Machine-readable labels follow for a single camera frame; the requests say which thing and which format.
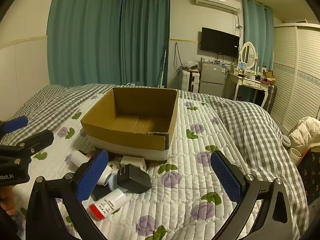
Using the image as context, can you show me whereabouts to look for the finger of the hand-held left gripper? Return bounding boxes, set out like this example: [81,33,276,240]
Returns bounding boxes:
[0,129,54,165]
[0,116,28,142]

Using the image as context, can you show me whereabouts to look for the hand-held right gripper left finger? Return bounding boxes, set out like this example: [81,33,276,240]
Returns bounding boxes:
[25,149,109,240]

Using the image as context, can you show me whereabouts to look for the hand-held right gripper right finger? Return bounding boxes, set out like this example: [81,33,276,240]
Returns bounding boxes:
[210,151,295,240]

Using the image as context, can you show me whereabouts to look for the black remote control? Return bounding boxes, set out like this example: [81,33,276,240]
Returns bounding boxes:
[92,186,112,202]

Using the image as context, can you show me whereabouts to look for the white charger plug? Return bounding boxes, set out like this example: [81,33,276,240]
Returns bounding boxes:
[121,156,147,172]

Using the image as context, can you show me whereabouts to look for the cardboard box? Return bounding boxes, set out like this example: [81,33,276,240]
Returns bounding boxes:
[80,87,179,161]

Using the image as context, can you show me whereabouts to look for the person's left forearm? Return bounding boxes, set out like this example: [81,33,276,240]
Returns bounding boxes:
[0,209,25,240]

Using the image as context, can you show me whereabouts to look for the person's left hand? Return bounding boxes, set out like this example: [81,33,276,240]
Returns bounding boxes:
[0,187,17,216]

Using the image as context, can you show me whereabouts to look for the white cylindrical container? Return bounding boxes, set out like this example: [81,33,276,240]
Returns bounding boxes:
[97,162,121,187]

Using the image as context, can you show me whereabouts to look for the small white roller bottle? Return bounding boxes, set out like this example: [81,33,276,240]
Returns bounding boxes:
[71,150,93,167]

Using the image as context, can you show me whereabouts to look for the pale blue round container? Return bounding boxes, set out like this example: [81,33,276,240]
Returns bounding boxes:
[109,174,128,192]

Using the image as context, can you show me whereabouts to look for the white bottle with red cap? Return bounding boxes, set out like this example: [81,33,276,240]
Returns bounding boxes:
[89,189,128,221]

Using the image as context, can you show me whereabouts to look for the white floral quilt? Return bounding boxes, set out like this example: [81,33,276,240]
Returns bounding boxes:
[15,94,265,240]

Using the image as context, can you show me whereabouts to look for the black charger plug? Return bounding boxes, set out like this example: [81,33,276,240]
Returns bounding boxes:
[117,164,152,193]

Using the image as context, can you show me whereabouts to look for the grey gingham blanket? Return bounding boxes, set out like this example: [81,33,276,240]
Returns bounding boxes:
[12,84,310,240]

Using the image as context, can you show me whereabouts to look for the dark patterned bag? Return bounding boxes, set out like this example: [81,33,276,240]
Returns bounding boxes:
[296,145,320,205]

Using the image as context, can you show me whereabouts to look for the dark suitcase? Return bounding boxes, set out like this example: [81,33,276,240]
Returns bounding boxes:
[262,84,278,113]

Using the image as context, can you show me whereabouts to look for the cream puffer jacket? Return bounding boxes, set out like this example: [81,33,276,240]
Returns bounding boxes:
[287,116,320,160]

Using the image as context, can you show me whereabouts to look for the white dressing table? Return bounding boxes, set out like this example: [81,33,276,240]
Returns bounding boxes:
[224,65,272,108]

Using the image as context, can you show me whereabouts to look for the silver small fridge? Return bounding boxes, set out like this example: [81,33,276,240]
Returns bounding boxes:
[198,61,231,97]

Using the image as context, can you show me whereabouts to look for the white ribbed suitcase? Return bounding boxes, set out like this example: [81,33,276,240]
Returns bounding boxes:
[181,69,200,92]

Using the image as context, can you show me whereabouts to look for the teal curtain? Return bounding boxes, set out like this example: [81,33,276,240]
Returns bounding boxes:
[242,0,275,68]
[119,0,171,88]
[47,0,123,86]

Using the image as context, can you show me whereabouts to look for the white slatted wardrobe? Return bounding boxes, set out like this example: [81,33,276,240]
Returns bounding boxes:
[270,22,320,133]

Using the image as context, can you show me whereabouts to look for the white oval vanity mirror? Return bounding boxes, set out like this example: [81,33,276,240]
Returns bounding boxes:
[239,41,258,70]

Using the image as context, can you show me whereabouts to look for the white mop pole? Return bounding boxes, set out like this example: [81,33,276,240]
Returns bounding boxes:
[159,40,168,89]

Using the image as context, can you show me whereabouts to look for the white air conditioner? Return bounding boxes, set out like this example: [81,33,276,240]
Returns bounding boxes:
[194,0,242,15]

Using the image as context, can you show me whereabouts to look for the hanging wall cables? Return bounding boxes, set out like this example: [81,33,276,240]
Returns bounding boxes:
[173,42,186,73]

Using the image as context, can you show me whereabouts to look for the black wall television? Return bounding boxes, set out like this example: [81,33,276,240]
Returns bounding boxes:
[201,27,240,58]

